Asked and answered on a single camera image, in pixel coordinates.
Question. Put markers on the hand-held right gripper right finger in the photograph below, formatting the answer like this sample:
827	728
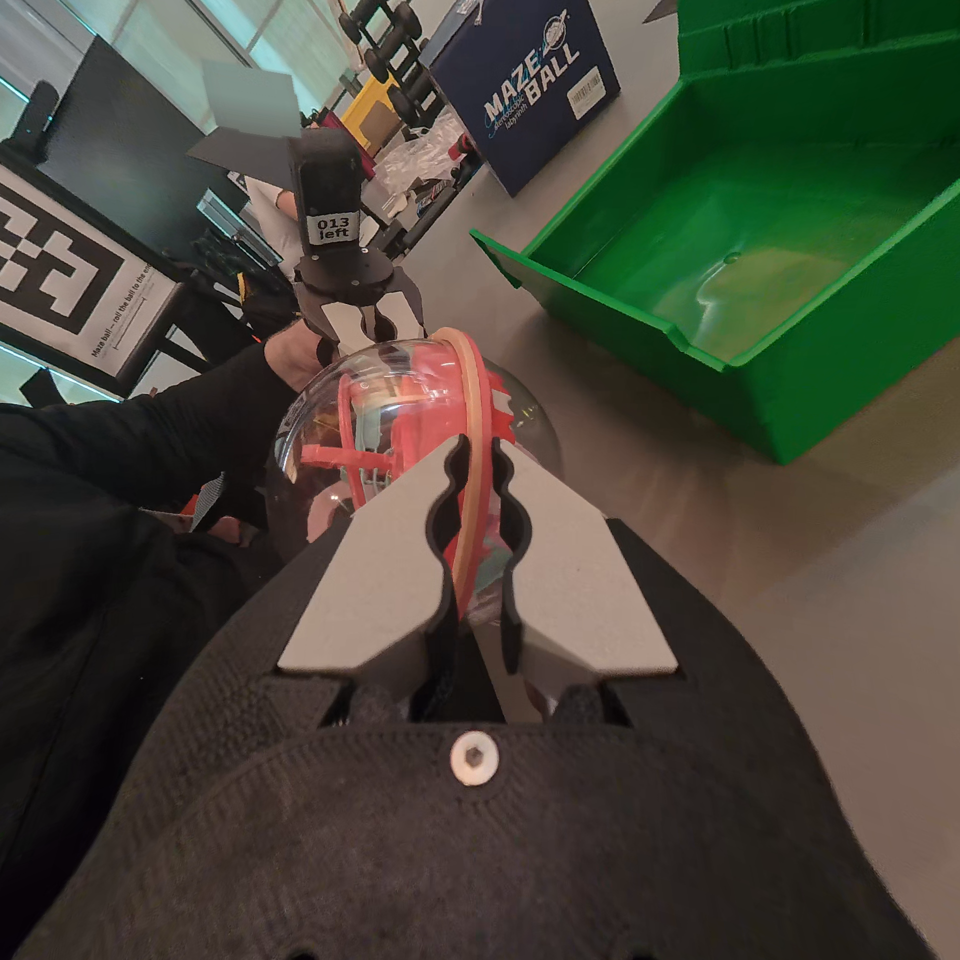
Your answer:
592	600

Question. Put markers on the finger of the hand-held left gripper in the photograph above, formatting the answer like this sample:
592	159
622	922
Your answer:
345	326
399	315

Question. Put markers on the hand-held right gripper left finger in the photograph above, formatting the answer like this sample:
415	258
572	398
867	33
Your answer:
360	600

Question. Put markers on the clear maze ball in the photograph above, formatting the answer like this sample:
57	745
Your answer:
360	420

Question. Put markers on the person's left forearm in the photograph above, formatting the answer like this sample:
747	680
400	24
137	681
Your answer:
172	427

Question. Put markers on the person's left hand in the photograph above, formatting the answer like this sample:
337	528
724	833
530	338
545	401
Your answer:
292	360

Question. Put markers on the yellow box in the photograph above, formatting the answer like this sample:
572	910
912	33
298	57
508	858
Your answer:
367	112

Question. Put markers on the black yellow-trimmed bag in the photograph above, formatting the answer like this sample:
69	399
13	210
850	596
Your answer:
262	307

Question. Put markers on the clear plastic bags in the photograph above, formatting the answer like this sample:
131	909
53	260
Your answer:
420	161

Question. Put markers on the dumbbell rack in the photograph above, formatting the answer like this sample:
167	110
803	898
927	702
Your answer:
397	67

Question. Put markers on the orange plastic object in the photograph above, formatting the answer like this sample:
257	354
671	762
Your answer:
199	510

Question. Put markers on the blue cardboard box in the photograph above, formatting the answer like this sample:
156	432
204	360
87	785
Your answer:
525	127

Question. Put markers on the black monitor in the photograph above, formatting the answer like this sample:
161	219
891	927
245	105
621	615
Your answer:
127	150

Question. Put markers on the framed marker sign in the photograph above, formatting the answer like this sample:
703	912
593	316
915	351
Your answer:
52	270

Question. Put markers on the green plastic bin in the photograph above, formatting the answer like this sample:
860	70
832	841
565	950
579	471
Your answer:
750	225

